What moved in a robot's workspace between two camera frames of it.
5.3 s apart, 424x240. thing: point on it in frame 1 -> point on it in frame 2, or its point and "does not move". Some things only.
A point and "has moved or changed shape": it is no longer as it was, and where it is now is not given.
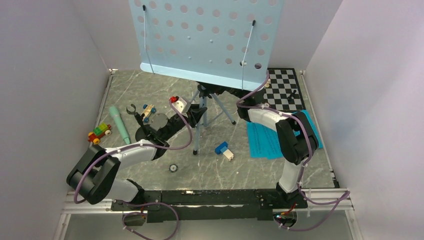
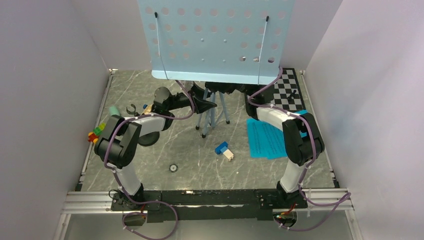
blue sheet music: [263, 142] does not move
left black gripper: [193, 114] -> [200, 99]
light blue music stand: [225, 42] has moved or changed shape
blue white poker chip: [173, 168] does not move
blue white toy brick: [222, 148] does not move
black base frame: [200, 205] does not move
